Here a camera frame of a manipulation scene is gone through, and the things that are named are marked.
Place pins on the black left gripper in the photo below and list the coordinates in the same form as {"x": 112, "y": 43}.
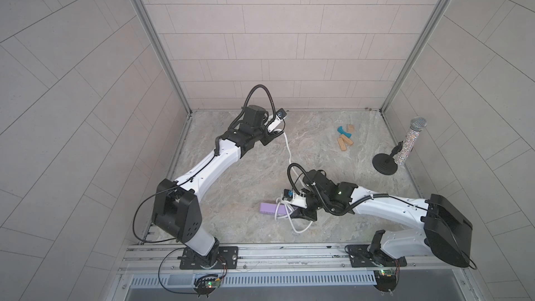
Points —
{"x": 272, "y": 136}

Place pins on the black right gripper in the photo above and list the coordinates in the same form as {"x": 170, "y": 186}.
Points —
{"x": 304, "y": 210}

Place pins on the purple power strip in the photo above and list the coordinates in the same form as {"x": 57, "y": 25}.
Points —
{"x": 272, "y": 209}

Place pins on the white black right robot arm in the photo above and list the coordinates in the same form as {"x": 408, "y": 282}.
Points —
{"x": 434, "y": 226}

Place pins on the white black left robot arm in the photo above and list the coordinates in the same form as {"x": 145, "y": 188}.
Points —
{"x": 176, "y": 208}

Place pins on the white perforated vent strip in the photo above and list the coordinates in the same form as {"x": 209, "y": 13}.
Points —
{"x": 282, "y": 279}

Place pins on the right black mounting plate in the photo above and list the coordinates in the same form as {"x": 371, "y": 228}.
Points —
{"x": 360, "y": 257}

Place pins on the black mounting plate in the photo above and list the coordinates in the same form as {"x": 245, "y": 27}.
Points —
{"x": 218, "y": 258}
{"x": 360, "y": 257}

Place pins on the long tan wooden block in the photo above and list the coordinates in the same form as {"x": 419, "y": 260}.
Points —
{"x": 346, "y": 140}

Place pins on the glitter microphone on black stand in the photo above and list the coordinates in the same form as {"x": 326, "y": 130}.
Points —
{"x": 389, "y": 164}

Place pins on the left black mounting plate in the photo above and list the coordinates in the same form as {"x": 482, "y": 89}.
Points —
{"x": 218, "y": 258}

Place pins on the right green circuit board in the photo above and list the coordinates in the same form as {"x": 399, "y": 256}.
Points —
{"x": 386, "y": 280}

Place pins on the green circuit board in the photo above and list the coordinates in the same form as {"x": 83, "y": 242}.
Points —
{"x": 206, "y": 284}
{"x": 386, "y": 280}

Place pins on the left green circuit board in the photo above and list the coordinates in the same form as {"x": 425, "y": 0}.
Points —
{"x": 206, "y": 284}

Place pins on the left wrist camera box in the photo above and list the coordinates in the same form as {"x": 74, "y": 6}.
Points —
{"x": 276, "y": 121}

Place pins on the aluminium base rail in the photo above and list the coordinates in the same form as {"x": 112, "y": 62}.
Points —
{"x": 165, "y": 258}

